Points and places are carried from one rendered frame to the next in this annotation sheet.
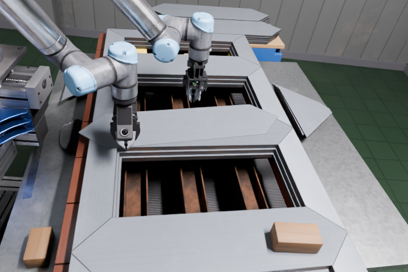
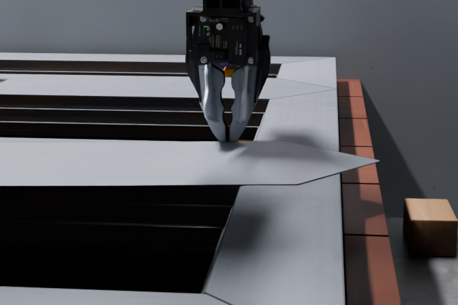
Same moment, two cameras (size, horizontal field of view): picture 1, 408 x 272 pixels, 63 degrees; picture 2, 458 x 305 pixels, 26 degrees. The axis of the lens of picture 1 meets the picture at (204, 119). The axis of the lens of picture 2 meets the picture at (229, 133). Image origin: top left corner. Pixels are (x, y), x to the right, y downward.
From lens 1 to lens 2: 1.93 m
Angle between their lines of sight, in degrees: 125
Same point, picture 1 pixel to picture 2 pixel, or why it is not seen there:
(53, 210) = (432, 282)
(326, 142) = not seen: outside the picture
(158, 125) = (105, 162)
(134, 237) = (230, 90)
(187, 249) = (142, 84)
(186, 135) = (27, 148)
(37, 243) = (430, 207)
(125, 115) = not seen: outside the picture
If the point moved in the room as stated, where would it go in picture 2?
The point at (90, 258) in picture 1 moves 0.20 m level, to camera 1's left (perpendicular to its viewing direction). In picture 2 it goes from (304, 86) to (446, 94)
